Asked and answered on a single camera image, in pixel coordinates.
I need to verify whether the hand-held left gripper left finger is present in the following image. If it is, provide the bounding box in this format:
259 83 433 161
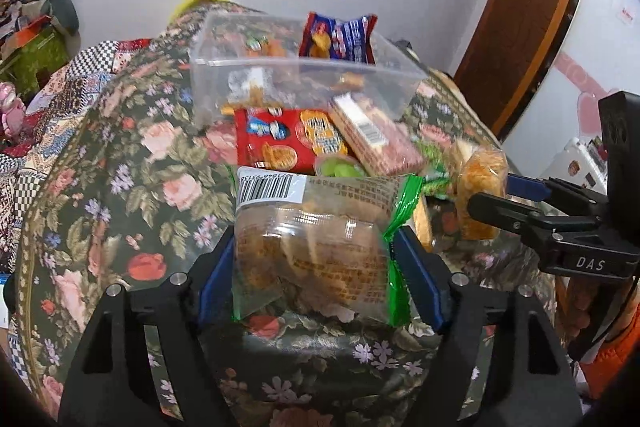
57 234 237 427

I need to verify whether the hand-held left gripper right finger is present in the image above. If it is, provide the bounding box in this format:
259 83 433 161
387 225 586 427

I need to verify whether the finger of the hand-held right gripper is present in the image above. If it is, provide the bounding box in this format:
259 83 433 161
467 191 607 254
505 173 609 210

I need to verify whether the clear bread packet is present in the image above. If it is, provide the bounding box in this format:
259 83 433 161
449 139 510 241

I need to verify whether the clear green-edged cake packet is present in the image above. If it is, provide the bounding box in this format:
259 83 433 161
232 166 427 328

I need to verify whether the clear plastic container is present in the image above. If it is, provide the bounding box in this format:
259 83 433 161
188 11 429 180

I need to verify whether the person's right forearm orange sleeve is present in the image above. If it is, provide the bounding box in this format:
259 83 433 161
579 299 640 389

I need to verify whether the person's right hand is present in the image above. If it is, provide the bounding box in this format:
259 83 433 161
556 276 602 349

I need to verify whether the white appliance with stickers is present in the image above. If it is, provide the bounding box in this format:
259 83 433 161
539 136 612 194

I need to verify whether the green snack packet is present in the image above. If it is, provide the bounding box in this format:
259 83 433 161
413 141 453 198

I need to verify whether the green jelly cup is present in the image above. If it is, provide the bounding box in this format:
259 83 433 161
313 155 367 180

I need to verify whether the pink wafer packet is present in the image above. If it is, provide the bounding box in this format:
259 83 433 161
328 91 427 178

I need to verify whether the floral cloth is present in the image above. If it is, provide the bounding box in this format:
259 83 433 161
10 0 568 427

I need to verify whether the red biscuit packet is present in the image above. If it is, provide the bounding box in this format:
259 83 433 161
233 107 349 173

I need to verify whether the brown wooden door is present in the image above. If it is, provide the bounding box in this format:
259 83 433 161
452 0 594 141

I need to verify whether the red and blue snack packet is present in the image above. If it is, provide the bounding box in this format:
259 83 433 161
298 11 379 66

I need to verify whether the small orange snack packet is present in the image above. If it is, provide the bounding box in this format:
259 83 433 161
244 34 272 58

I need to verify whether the checkered patchwork quilt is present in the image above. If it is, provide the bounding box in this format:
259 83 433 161
0 38 153 275

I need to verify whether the green cardboard box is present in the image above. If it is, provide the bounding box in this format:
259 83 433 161
0 14 72 84

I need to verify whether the grey cushion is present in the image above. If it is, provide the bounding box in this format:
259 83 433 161
19 0 81 50

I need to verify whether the pink wall decoration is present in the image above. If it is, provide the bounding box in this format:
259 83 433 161
554 51 603 128

